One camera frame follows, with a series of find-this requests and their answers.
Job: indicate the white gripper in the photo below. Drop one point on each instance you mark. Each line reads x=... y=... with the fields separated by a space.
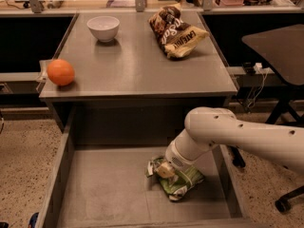
x=175 y=160

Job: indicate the green jalapeno chip bag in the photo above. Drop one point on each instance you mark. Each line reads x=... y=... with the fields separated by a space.
x=180 y=184

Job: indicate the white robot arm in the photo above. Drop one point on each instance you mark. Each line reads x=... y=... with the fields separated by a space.
x=206 y=128

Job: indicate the open grey drawer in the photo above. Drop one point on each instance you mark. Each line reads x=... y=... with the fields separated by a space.
x=94 y=185

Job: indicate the grey cabinet counter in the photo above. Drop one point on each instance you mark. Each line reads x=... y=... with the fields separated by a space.
x=133 y=66

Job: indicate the brown chip bag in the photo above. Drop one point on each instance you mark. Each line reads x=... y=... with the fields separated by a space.
x=175 y=38

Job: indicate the orange fruit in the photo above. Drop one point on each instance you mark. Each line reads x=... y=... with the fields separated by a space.
x=60 y=72

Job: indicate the white bowl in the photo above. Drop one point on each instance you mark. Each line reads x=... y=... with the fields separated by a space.
x=103 y=28

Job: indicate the black office chair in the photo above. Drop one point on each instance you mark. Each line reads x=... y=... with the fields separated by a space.
x=283 y=50

